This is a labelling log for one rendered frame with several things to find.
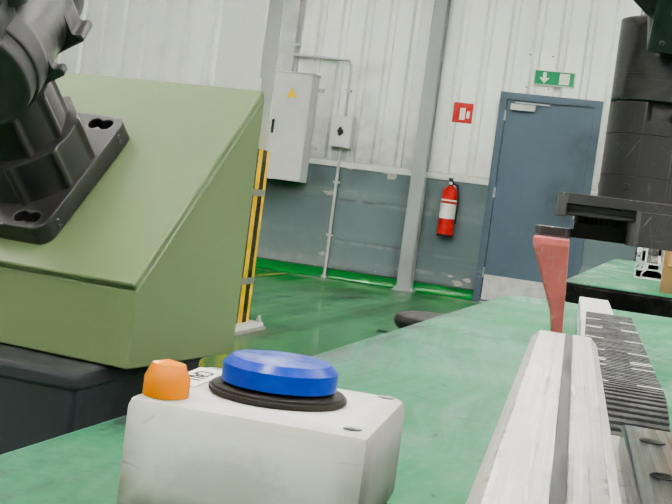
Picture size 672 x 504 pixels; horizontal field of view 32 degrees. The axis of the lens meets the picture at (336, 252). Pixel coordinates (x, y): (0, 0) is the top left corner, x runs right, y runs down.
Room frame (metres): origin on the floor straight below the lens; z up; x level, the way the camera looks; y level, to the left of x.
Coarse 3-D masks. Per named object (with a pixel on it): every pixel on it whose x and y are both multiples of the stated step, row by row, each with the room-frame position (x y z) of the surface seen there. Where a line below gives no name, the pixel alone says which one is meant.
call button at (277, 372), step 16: (240, 352) 0.40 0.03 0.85; (256, 352) 0.40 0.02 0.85; (272, 352) 0.41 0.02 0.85; (288, 352) 0.41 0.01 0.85; (224, 368) 0.39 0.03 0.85; (240, 368) 0.38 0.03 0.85; (256, 368) 0.38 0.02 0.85; (272, 368) 0.38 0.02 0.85; (288, 368) 0.38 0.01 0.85; (304, 368) 0.38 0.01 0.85; (320, 368) 0.39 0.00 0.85; (240, 384) 0.38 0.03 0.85; (256, 384) 0.38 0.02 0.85; (272, 384) 0.38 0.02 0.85; (288, 384) 0.38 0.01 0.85; (304, 384) 0.38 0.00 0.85; (320, 384) 0.38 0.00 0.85; (336, 384) 0.39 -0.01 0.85
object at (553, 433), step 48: (576, 336) 0.49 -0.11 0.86; (528, 384) 0.33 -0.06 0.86; (576, 384) 0.34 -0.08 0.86; (528, 432) 0.26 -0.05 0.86; (576, 432) 0.27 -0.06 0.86; (624, 432) 0.43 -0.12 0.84; (480, 480) 0.21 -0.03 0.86; (528, 480) 0.21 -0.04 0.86; (576, 480) 0.22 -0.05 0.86; (624, 480) 0.39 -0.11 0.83
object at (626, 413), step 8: (608, 408) 0.66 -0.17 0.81; (616, 408) 0.66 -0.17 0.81; (624, 408) 0.66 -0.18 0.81; (632, 408) 0.66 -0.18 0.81; (608, 416) 0.65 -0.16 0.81; (616, 416) 0.65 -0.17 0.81; (624, 416) 0.65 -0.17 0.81; (632, 416) 0.65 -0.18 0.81; (640, 416) 0.65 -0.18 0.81; (648, 416) 0.65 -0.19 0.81; (656, 416) 0.65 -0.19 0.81; (664, 416) 0.65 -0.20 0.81; (656, 424) 0.64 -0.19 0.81; (664, 424) 0.64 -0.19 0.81
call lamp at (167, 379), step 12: (156, 360) 0.37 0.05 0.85; (168, 360) 0.37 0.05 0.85; (156, 372) 0.37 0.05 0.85; (168, 372) 0.37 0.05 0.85; (180, 372) 0.37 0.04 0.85; (144, 384) 0.37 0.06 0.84; (156, 384) 0.37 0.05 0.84; (168, 384) 0.37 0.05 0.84; (180, 384) 0.37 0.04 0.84; (156, 396) 0.37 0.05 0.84; (168, 396) 0.37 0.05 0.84; (180, 396) 0.37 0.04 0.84
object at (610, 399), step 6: (606, 396) 0.68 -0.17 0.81; (612, 396) 0.68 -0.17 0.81; (618, 396) 0.68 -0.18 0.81; (606, 402) 0.67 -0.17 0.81; (612, 402) 0.67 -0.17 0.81; (618, 402) 0.67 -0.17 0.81; (624, 402) 0.67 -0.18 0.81; (630, 402) 0.68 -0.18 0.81; (636, 402) 0.68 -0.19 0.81; (642, 402) 0.68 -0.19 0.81; (648, 402) 0.68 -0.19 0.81; (654, 402) 0.68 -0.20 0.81; (636, 408) 0.67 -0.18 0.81; (642, 408) 0.67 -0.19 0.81; (648, 408) 0.66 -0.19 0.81; (654, 408) 0.67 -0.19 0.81; (660, 408) 0.67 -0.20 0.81; (666, 408) 0.67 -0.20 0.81
